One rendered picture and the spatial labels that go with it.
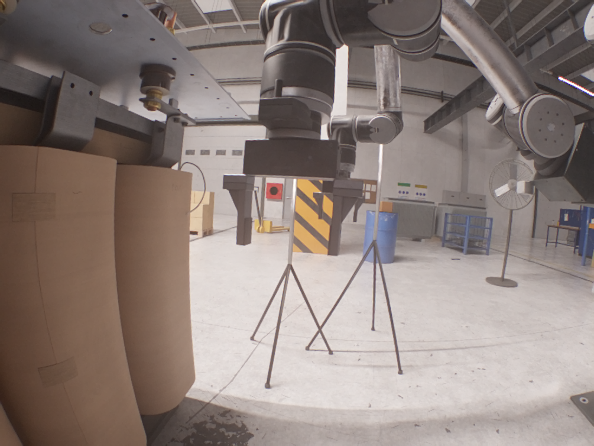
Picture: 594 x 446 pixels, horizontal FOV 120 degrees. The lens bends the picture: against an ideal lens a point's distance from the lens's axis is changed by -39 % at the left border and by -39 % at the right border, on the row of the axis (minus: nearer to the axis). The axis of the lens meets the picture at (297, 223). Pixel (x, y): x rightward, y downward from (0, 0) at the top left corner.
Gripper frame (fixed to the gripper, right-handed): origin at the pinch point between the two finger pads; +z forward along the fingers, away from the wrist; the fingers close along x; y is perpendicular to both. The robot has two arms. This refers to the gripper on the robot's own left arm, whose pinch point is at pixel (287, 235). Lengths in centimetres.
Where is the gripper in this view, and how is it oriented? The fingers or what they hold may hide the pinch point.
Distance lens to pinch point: 40.2
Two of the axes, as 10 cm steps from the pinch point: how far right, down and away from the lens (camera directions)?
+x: -9.7, -0.9, 2.4
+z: -0.7, 9.9, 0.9
